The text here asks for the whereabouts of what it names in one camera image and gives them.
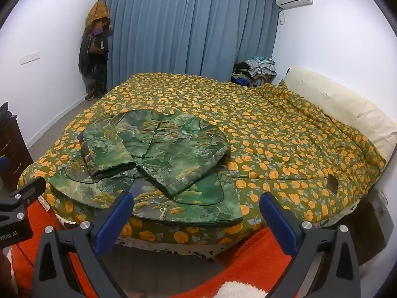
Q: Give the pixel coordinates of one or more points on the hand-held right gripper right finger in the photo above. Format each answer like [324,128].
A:
[279,223]

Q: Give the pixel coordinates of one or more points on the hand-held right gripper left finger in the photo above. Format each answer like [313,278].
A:
[114,220]

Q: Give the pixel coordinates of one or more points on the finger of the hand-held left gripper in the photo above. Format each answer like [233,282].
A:
[29,189]
[2,165]

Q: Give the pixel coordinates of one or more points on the green landscape print padded jacket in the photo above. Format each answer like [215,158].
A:
[173,161]

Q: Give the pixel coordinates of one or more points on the coat rack with hanging clothes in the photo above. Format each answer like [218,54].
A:
[94,59]

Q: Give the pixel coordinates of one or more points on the pile of folded clothes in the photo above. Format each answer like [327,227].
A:
[256,70]

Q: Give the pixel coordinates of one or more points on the dark wooden dresser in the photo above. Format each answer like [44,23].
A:
[14,152]

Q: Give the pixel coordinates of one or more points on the white fluffy patch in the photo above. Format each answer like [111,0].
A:
[240,290]

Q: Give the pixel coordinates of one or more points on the green quilt with orange flowers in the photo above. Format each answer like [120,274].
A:
[279,136]

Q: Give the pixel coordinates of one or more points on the cream padded headboard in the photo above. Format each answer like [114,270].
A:
[341,105]

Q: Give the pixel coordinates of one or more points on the blue curtain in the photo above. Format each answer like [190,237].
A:
[173,31]

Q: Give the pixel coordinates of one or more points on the white wall switch panel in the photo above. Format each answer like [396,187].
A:
[30,58]

